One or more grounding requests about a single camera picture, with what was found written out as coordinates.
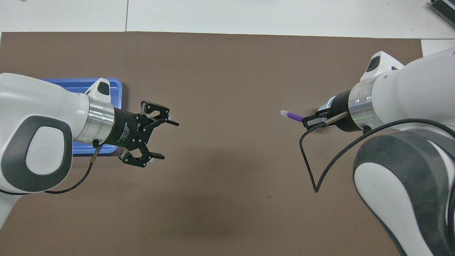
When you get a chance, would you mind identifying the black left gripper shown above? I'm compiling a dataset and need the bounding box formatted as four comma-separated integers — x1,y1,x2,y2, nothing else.
105,100,180,168

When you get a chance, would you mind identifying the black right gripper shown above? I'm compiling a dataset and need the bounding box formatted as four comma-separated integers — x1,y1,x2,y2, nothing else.
302,90,360,133

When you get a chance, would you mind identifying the purple pen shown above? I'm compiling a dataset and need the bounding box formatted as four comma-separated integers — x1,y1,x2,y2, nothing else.
280,110,305,122

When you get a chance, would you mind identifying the blue plastic tray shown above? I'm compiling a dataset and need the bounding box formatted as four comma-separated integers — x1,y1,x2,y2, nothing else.
39,78,123,156

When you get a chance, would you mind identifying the brown table mat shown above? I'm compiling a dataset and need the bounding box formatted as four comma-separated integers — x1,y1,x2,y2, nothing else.
0,31,445,256

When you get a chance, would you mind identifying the grey ribbed device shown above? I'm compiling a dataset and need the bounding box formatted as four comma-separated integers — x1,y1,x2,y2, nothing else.
429,0,455,28

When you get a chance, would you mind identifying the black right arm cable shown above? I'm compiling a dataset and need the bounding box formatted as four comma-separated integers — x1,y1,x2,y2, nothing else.
299,112,455,193

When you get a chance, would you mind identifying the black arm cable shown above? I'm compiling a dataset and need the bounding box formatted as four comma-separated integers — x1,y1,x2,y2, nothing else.
0,140,103,195
299,112,455,193

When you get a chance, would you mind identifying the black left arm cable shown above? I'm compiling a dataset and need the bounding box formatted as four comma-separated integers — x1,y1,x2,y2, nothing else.
0,140,103,195

